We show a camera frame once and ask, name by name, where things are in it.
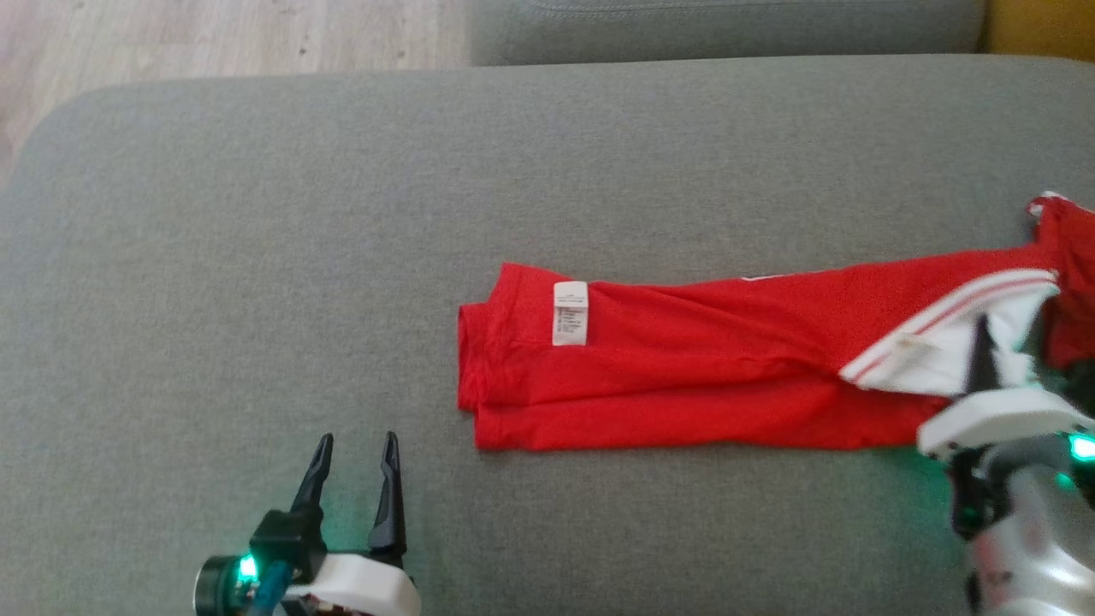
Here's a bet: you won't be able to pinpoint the red shorts with white stripe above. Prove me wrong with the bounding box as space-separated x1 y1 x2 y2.
1026 192 1095 370

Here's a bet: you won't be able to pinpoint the grey sofa back cushion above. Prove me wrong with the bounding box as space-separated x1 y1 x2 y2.
469 0 986 68

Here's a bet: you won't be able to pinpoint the grey sofa seat cushion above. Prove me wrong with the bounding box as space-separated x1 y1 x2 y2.
0 54 1095 616

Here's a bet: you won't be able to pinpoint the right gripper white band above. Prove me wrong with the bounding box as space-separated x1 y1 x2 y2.
916 315 1082 542

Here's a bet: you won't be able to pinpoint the yellow upholstered furniture piece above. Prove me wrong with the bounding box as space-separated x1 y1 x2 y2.
982 0 1095 62

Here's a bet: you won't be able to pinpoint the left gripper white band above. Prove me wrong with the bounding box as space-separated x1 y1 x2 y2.
285 430 423 616

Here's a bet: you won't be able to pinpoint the red and white shirt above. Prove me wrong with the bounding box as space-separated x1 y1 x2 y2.
456 261 1066 453

